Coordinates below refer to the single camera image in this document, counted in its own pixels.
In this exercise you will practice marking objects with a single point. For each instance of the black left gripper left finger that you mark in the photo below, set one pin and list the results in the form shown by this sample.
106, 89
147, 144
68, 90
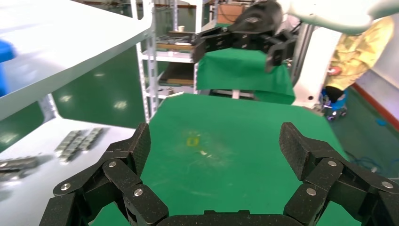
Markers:
124, 174

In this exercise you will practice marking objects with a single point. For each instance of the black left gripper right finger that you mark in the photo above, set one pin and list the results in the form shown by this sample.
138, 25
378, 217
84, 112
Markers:
324, 177

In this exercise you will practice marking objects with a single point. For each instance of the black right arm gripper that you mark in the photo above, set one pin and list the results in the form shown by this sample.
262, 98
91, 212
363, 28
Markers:
255, 25

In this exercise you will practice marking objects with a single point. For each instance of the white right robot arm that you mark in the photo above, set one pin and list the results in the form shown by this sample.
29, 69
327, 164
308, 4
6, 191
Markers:
333, 14

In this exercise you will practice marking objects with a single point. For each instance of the small metal parts pile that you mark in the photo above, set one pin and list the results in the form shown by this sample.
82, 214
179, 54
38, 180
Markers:
73, 149

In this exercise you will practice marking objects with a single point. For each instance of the brown cardboard box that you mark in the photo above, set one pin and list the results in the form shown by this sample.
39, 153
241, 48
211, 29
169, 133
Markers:
229, 14

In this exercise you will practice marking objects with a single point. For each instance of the silver notched metal strip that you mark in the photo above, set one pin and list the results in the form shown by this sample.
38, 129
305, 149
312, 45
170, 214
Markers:
66, 143
93, 137

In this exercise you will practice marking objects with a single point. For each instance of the white paper cup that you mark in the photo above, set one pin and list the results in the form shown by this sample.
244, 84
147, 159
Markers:
181, 28

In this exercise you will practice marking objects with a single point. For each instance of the white robot torso column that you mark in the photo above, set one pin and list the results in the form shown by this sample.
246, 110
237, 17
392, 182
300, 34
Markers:
315, 68

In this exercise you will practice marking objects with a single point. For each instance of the thin wooden board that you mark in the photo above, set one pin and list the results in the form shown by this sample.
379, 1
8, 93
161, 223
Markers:
174, 46

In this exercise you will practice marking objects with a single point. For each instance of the blue wheeled stool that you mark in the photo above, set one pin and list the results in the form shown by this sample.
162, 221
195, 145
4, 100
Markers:
335, 104

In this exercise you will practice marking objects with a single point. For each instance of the white background storage rack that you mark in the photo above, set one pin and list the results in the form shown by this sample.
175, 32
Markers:
170, 57

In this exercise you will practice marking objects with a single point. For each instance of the small blue floor object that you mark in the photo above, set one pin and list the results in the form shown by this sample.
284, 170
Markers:
381, 122

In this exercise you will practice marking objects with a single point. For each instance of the large green table cloth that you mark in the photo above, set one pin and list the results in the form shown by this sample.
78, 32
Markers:
230, 134

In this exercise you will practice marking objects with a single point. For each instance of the red white handheld device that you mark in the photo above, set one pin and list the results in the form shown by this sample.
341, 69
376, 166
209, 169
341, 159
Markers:
334, 70

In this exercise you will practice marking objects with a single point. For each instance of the person in yellow coat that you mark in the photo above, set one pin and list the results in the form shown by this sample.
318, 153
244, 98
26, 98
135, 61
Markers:
358, 53

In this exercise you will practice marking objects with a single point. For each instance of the blue plastic bin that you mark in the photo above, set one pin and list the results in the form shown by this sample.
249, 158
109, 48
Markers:
5, 65

